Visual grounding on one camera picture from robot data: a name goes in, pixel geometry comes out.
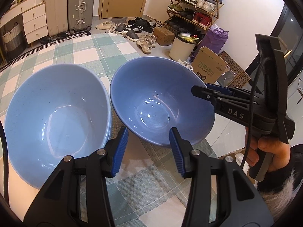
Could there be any small brown cardboard box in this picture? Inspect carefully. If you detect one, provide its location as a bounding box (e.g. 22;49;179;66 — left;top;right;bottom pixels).
153;27;175;46

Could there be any blue bowl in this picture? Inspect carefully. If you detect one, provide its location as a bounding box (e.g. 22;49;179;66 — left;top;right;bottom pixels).
5;64;111;189
110;56;215;147

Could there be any shoe rack with shoes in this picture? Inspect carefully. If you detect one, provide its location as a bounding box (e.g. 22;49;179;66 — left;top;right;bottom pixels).
166;0;223;31

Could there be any person's right hand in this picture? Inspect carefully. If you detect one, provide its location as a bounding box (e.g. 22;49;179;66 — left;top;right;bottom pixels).
246;136;292;176

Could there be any white trash bin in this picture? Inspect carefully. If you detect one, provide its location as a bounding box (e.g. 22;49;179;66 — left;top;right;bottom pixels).
169;32;197;61

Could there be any white dressing table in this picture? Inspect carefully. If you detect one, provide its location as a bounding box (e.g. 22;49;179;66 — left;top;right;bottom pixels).
1;0;49;44

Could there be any cardboard box with cat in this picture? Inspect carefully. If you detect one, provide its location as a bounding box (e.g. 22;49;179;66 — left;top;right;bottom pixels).
192;46;229;84

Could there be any woven laundry basket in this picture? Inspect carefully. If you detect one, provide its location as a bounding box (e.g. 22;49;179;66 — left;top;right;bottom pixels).
2;22;27;60

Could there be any silver suitcase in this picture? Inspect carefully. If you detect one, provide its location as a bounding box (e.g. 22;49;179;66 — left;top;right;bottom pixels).
67;0;94;34

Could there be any beige suitcase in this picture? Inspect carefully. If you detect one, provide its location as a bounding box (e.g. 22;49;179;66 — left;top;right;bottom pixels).
45;0;68;37

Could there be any purple bag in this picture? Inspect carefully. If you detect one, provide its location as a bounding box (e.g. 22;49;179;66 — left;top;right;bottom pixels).
192;24;229;60

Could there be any blue bowl front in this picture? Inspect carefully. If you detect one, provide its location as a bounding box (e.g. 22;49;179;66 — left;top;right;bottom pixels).
5;64;111;189

